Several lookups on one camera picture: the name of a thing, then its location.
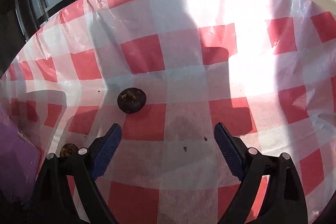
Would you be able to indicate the purple storage box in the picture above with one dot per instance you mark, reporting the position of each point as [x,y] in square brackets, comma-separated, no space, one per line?
[19,162]

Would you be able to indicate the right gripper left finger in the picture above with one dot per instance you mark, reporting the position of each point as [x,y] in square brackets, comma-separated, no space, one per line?
[52,201]

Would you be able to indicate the red white checkered tablecloth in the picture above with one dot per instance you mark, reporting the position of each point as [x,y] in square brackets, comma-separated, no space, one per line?
[263,68]

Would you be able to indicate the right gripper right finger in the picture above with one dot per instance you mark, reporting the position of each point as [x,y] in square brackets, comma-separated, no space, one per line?
[270,189]

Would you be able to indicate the dark water chestnut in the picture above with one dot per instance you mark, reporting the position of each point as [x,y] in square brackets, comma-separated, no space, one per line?
[131,100]
[68,149]

